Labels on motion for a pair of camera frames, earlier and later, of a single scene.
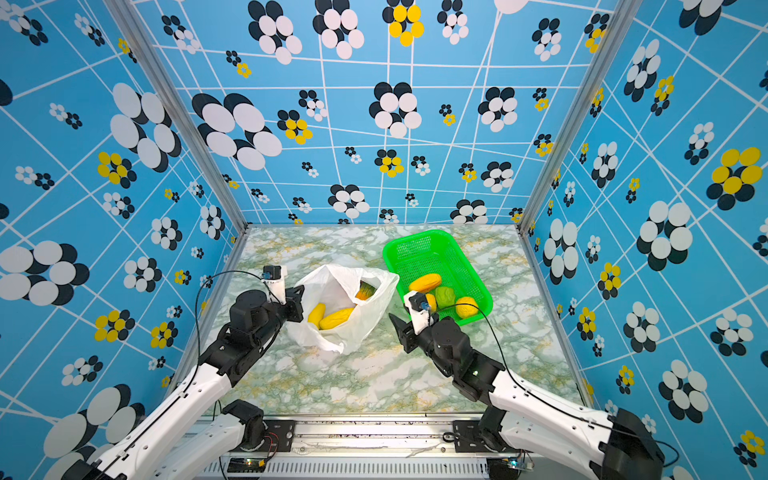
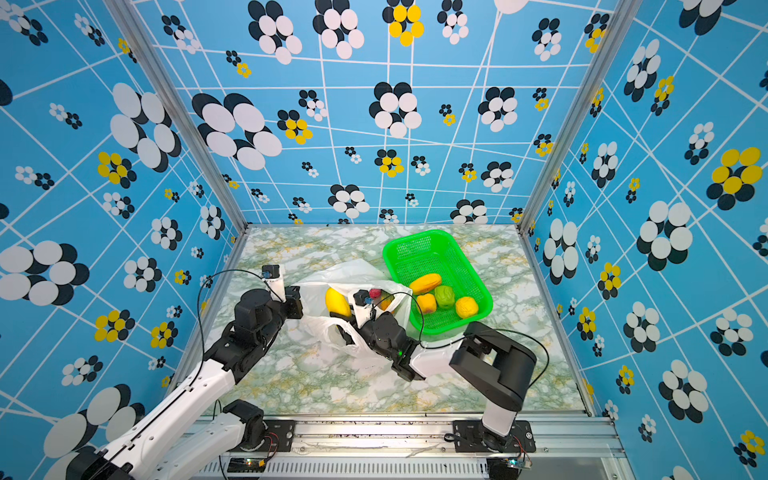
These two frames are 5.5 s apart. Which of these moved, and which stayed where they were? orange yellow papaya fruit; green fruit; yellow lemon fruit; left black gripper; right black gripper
Moved: right black gripper
Stayed: yellow lemon fruit; left black gripper; orange yellow papaya fruit; green fruit
